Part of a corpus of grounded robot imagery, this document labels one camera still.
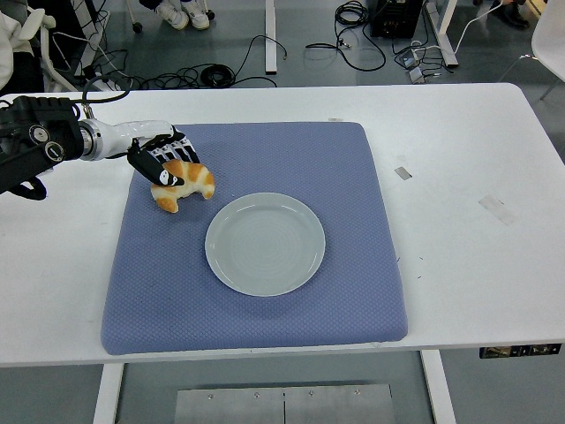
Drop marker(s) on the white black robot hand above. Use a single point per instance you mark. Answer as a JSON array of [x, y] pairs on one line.
[[128, 134]]

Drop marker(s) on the croissant bread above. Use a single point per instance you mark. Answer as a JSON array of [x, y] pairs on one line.
[[196, 179]]

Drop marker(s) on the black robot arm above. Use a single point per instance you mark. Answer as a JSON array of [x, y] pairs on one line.
[[35, 137]]

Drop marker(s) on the chair leg with black caster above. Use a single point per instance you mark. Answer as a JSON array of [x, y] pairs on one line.
[[132, 17]]

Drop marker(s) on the white office chair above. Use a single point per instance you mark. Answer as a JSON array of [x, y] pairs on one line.
[[44, 48]]

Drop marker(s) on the person's white shoe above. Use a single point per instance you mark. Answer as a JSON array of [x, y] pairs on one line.
[[197, 15], [171, 15]]

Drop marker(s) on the seated person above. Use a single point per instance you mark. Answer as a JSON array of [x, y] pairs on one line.
[[5, 57]]

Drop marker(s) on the blue quilted mat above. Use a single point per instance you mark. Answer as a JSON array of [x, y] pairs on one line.
[[176, 287]]

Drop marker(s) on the white background desk leg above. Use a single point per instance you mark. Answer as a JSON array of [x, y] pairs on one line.
[[446, 40], [270, 40]]

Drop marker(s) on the grey round plate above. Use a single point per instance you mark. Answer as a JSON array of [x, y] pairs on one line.
[[265, 245]]

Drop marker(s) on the white table leg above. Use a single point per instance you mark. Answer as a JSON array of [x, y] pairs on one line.
[[107, 393], [439, 388]]

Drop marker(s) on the small clear tape piece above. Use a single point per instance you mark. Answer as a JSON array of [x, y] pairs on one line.
[[402, 173]]

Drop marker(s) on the black equipment box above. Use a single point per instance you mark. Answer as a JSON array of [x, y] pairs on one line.
[[393, 17]]

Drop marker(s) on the grey floor power strip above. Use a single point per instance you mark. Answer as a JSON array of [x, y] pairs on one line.
[[412, 64]]

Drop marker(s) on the large clear tape piece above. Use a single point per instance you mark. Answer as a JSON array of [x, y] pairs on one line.
[[496, 209]]

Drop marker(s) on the white shell chair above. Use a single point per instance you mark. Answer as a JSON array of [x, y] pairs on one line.
[[549, 40]]

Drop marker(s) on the table height control panel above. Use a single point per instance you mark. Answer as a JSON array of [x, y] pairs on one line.
[[521, 351]]

